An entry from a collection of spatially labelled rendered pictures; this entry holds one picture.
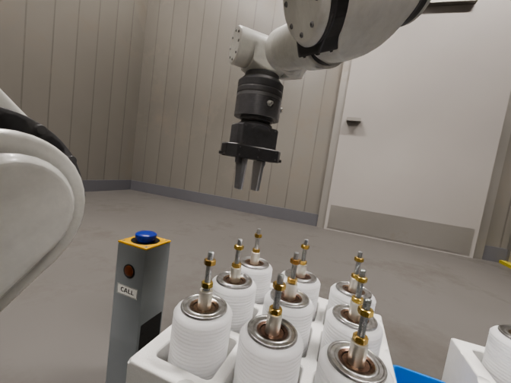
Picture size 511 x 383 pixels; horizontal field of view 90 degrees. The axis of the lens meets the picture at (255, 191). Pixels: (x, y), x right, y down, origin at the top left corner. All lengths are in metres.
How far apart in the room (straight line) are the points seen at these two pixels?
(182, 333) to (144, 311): 0.15
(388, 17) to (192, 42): 3.12
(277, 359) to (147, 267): 0.28
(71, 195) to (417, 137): 2.54
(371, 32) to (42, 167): 0.31
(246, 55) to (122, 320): 0.55
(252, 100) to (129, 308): 0.45
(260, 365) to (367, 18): 0.42
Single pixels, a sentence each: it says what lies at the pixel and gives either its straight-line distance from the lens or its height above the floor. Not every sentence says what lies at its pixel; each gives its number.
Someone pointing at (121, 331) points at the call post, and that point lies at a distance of 0.63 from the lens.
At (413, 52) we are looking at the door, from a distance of 2.80.
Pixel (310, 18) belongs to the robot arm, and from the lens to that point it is 0.28.
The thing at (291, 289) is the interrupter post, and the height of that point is 0.27.
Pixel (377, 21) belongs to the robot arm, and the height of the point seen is 0.64.
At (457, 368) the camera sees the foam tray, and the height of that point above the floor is 0.14.
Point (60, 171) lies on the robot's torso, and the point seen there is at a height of 0.47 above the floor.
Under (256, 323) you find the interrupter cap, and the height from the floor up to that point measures 0.25.
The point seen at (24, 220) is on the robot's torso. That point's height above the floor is 0.43.
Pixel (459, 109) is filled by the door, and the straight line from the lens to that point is 2.74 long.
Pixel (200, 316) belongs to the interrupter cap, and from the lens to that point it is 0.44.
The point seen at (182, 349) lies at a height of 0.21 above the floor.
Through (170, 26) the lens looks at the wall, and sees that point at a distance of 3.61.
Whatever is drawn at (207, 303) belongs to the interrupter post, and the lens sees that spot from 0.46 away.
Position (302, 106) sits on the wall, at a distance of 2.69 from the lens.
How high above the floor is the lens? 0.49
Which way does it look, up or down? 5 degrees down
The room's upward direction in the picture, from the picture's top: 8 degrees clockwise
